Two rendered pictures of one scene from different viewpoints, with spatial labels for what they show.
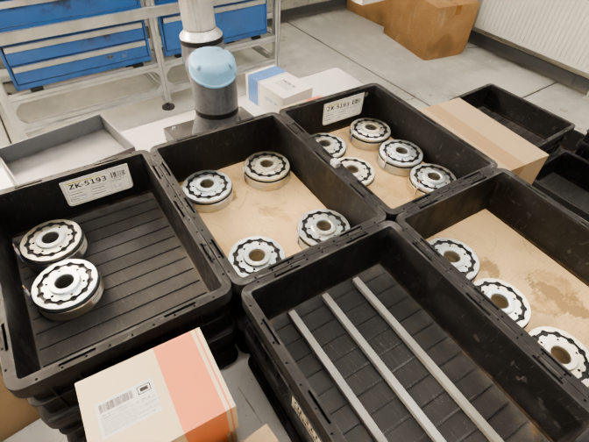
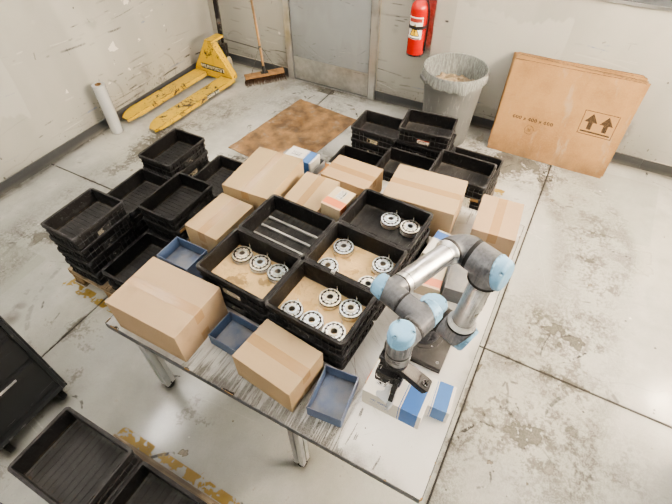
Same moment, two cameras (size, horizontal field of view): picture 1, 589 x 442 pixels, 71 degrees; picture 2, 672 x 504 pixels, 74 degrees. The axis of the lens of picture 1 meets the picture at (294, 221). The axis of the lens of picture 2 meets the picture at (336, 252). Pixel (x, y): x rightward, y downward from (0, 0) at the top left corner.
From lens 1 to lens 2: 2.21 m
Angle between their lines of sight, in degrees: 85
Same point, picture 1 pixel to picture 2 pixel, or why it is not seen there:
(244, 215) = (362, 266)
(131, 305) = (371, 227)
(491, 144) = (264, 350)
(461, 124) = (283, 361)
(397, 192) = (306, 304)
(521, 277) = (250, 283)
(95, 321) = (376, 220)
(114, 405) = (344, 194)
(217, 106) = not seen: hidden behind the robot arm
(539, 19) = not seen: outside the picture
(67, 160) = not seen: hidden behind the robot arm
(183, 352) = (338, 205)
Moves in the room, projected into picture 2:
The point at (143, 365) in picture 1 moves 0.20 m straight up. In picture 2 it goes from (345, 201) to (345, 170)
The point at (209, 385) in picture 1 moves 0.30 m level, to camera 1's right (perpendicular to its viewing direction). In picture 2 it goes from (328, 203) to (273, 219)
